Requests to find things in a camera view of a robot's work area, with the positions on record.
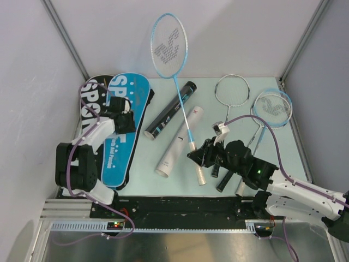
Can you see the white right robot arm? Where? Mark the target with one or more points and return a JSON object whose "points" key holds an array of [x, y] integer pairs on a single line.
{"points": [[277, 194]]}

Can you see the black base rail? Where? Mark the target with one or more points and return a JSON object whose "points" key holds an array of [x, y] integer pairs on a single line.
{"points": [[189, 213]]}

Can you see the blue sport racket cover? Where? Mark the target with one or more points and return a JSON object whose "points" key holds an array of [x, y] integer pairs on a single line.
{"points": [[119, 148]]}

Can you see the grey aluminium frame post left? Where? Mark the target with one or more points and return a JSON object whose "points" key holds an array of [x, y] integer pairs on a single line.
{"points": [[63, 33]]}

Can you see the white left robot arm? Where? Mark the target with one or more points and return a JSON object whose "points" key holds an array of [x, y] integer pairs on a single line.
{"points": [[76, 168]]}

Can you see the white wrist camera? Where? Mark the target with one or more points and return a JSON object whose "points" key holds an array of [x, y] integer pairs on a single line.
{"points": [[221, 131], [127, 106]]}

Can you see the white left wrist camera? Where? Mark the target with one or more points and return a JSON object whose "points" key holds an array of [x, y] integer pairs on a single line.
{"points": [[127, 106]]}

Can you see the white racket black grip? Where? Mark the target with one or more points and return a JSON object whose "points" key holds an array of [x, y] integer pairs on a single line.
{"points": [[232, 91]]}

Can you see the grey aluminium frame post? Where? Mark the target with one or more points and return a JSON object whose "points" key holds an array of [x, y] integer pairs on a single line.
{"points": [[63, 33], [314, 22]]}

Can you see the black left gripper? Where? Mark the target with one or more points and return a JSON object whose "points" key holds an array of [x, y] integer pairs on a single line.
{"points": [[131, 127]]}

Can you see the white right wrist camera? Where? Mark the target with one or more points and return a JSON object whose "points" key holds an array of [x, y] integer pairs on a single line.
{"points": [[221, 131]]}

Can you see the grey aluminium frame post right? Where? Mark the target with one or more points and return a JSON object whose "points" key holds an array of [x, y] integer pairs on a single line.
{"points": [[314, 22]]}

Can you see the white shuttlecock tube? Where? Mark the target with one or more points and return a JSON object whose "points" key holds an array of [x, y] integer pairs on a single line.
{"points": [[179, 143]]}

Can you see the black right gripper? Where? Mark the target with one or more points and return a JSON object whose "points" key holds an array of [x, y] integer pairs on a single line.
{"points": [[203, 158]]}

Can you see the blue racket white grip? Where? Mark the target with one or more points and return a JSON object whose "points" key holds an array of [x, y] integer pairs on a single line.
{"points": [[275, 107], [169, 51]]}

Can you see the black shuttlecock tube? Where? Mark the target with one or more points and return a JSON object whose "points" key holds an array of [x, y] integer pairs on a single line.
{"points": [[161, 121]]}

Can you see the black sport racket cover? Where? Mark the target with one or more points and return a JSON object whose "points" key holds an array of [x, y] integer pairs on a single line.
{"points": [[94, 95]]}

